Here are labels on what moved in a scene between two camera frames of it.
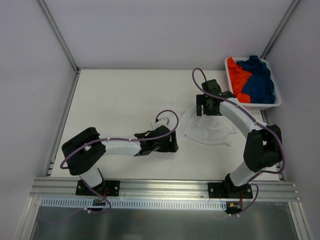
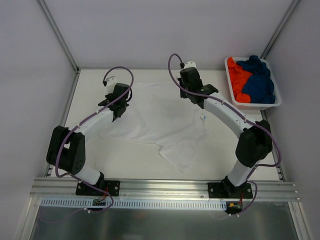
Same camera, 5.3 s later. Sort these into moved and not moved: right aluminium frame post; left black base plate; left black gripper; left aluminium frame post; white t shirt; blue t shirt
Moved: left black gripper; white t shirt
Not moved: blue t shirt; left black base plate; left aluminium frame post; right aluminium frame post
